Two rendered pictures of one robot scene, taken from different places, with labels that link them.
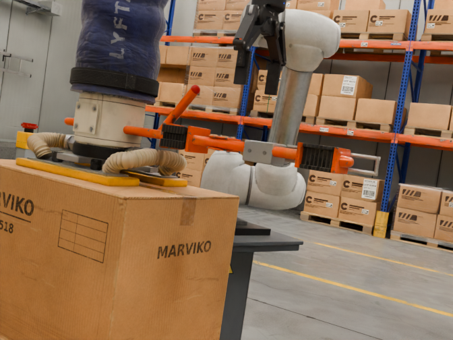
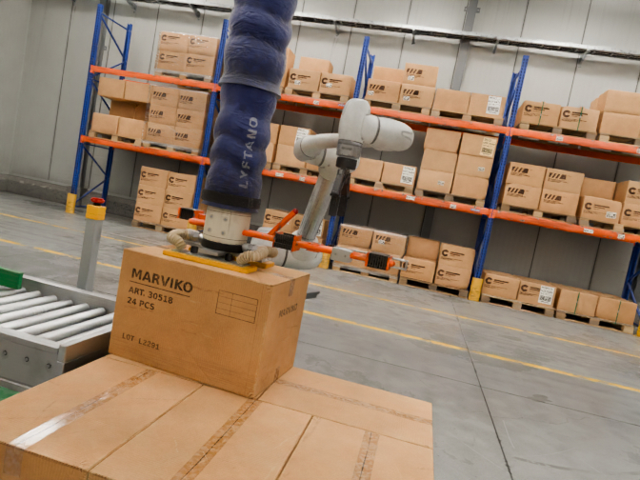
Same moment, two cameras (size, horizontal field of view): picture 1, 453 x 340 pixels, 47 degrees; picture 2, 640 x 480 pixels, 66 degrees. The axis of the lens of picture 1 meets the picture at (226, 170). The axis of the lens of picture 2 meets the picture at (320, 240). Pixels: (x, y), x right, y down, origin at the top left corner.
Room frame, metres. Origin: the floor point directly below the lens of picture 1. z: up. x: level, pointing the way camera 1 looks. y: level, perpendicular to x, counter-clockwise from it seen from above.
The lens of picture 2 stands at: (-0.56, 0.59, 1.26)
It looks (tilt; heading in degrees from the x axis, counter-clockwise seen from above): 5 degrees down; 341
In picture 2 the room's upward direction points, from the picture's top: 11 degrees clockwise
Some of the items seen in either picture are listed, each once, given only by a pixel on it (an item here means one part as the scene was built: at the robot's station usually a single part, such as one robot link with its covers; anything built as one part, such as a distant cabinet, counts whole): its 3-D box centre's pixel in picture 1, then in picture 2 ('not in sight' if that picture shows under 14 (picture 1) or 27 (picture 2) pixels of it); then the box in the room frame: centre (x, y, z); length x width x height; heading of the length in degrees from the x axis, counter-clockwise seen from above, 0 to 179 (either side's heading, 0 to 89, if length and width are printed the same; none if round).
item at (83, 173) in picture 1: (75, 165); (210, 256); (1.27, 0.37, 0.97); 0.34 x 0.10 x 0.05; 58
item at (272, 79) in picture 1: (272, 79); (341, 207); (1.20, -0.08, 1.24); 0.03 x 0.01 x 0.07; 58
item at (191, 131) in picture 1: (185, 138); (287, 241); (1.21, 0.11, 1.07); 0.10 x 0.08 x 0.06; 148
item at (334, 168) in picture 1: (322, 158); (378, 260); (1.02, -0.19, 1.07); 0.08 x 0.07 x 0.05; 58
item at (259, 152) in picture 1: (264, 152); (342, 254); (1.10, -0.07, 1.07); 0.07 x 0.07 x 0.04; 58
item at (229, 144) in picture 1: (197, 139); (284, 237); (1.34, 0.09, 1.07); 0.93 x 0.30 x 0.04; 58
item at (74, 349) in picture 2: not in sight; (124, 330); (1.52, 0.63, 0.58); 0.70 x 0.03 x 0.06; 149
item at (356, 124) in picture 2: not in sight; (357, 121); (1.14, -0.05, 1.55); 0.13 x 0.11 x 0.16; 91
